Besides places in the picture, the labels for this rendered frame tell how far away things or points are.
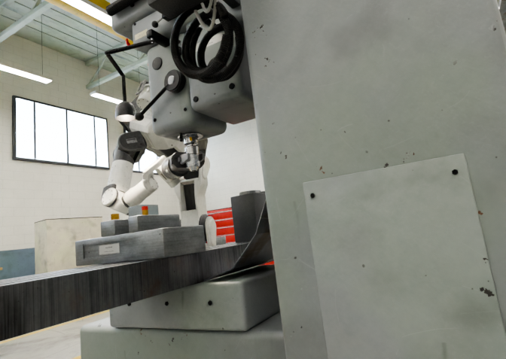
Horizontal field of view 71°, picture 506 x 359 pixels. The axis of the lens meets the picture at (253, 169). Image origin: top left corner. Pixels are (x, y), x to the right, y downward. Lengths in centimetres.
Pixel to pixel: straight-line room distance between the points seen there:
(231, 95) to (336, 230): 50
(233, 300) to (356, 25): 69
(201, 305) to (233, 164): 1103
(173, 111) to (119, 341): 73
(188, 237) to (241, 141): 1100
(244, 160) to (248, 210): 1033
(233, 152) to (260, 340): 1117
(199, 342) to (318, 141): 61
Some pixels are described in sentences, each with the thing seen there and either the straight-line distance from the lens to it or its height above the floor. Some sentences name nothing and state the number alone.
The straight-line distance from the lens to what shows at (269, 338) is 92.
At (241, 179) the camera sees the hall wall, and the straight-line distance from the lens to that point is 1172.
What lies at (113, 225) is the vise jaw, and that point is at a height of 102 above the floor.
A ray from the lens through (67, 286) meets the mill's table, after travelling 75.
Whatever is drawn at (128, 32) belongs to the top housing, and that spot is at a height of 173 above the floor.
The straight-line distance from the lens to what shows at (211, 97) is 107.
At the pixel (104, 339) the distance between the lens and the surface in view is 132.
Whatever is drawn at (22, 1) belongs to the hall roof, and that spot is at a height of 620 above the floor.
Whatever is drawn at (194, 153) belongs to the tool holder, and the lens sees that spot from 121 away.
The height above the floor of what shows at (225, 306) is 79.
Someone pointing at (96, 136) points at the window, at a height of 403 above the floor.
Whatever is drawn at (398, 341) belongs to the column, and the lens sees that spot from 75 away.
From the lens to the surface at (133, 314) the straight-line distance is 118.
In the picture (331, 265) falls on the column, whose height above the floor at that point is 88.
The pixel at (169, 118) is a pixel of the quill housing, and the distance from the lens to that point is 118.
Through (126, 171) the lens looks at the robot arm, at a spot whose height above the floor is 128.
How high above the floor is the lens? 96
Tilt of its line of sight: 10 degrees up
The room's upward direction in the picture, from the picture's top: 7 degrees counter-clockwise
